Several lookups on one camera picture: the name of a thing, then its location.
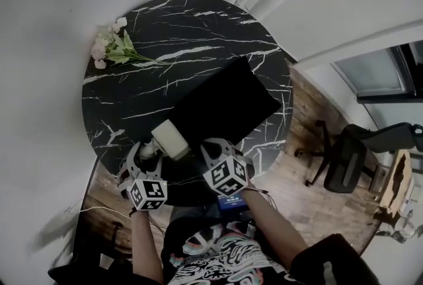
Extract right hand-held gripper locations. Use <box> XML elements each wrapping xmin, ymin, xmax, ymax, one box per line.
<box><xmin>200</xmin><ymin>138</ymin><xmax>256</xmax><ymax>198</ymax></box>

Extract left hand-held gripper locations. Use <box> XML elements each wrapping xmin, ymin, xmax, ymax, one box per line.
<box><xmin>118</xmin><ymin>141</ymin><xmax>169</xmax><ymax>212</ymax></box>

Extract cream hair dryer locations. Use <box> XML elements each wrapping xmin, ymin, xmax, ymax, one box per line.
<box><xmin>139</xmin><ymin>119</ymin><xmax>192</xmax><ymax>163</ymax></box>

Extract black cloth bag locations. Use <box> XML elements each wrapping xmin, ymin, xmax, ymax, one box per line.
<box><xmin>165</xmin><ymin>56</ymin><xmax>283</xmax><ymax>155</ymax></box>

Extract person's left forearm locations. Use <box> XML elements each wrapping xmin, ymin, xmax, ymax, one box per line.
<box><xmin>130</xmin><ymin>206</ymin><xmax>165</xmax><ymax>285</ymax></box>

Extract person's right forearm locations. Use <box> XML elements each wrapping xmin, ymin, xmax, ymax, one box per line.
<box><xmin>242</xmin><ymin>188</ymin><xmax>311</xmax><ymax>274</ymax></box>

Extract small device with blue screen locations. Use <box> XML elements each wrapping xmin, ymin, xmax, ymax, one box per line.
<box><xmin>216</xmin><ymin>194</ymin><xmax>248</xmax><ymax>212</ymax></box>

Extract person's printed black t-shirt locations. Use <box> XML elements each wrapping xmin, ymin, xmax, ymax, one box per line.
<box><xmin>161</xmin><ymin>203</ymin><xmax>381</xmax><ymax>285</ymax></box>

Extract pink artificial flower bouquet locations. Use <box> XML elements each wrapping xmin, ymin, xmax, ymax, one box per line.
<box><xmin>91</xmin><ymin>17</ymin><xmax>173</xmax><ymax>70</ymax></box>

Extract black office chair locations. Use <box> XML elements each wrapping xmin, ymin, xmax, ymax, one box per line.
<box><xmin>294</xmin><ymin>119</ymin><xmax>423</xmax><ymax>194</ymax></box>

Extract dark framed window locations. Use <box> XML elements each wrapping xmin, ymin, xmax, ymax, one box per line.
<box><xmin>330</xmin><ymin>40</ymin><xmax>423</xmax><ymax>104</ymax></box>

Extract wooden side shelf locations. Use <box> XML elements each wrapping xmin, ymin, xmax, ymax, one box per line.
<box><xmin>372</xmin><ymin>149</ymin><xmax>414</xmax><ymax>222</ymax></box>

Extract white cable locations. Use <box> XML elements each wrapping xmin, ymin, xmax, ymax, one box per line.
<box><xmin>62</xmin><ymin>205</ymin><xmax>134</xmax><ymax>221</ymax></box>

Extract black furniture frame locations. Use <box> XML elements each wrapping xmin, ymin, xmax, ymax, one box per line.
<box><xmin>47</xmin><ymin>157</ymin><xmax>134</xmax><ymax>285</ymax></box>

